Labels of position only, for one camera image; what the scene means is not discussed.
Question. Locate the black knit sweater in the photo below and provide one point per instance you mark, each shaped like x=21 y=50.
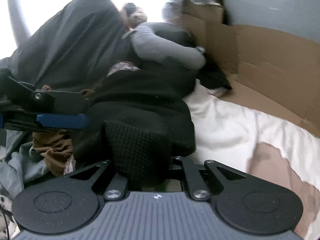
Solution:
x=138 y=120

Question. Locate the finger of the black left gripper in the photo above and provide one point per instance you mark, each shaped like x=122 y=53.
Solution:
x=42 y=122
x=31 y=99

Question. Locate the grey and black plush toy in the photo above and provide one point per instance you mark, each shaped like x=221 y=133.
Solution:
x=151 y=47

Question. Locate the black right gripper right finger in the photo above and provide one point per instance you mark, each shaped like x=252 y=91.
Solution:
x=244 y=202

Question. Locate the dark grey pillow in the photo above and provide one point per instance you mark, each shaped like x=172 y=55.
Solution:
x=74 y=49

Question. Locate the brown cloth garment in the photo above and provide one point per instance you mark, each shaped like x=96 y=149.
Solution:
x=57 y=150

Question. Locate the brown cardboard box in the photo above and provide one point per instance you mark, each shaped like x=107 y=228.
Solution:
x=275 y=72

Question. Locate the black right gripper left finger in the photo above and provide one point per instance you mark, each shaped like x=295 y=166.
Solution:
x=69 y=202

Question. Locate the floral patterned garment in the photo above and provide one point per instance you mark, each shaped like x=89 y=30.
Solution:
x=122 y=67

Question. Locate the white printed bed sheet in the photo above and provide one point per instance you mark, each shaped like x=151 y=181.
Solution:
x=262 y=145

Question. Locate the light grey cloth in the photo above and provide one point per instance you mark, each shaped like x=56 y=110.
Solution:
x=21 y=164

